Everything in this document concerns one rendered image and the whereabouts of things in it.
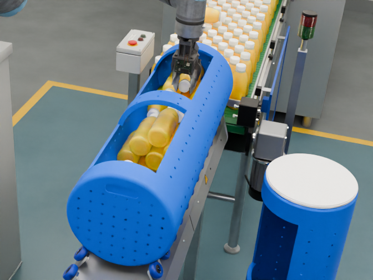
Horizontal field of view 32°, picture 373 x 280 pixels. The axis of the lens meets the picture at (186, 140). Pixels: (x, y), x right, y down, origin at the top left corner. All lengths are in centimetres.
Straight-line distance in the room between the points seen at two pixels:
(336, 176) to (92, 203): 78
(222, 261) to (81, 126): 144
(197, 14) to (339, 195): 68
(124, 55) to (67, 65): 242
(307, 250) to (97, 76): 308
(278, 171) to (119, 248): 58
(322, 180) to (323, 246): 20
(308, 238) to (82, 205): 69
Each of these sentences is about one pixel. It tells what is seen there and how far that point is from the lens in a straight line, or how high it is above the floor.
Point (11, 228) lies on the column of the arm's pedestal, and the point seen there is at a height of 26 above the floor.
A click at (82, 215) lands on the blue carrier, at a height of 109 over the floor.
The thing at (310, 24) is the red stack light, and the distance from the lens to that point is 264.
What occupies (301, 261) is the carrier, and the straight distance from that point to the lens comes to 202.
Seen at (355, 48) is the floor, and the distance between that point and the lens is 585.
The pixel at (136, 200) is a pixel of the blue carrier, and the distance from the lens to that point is 159.
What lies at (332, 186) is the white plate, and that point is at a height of 104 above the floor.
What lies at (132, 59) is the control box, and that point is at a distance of 256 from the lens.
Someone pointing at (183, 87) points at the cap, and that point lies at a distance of 218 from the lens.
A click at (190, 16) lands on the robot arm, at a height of 142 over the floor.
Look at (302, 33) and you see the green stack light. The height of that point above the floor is 118.
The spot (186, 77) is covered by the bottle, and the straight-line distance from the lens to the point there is 219.
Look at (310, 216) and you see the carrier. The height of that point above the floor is 100.
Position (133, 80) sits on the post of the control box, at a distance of 269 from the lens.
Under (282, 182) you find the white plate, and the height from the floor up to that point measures 104.
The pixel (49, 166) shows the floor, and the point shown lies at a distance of 380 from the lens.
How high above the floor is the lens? 213
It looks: 31 degrees down
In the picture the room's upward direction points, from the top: 6 degrees clockwise
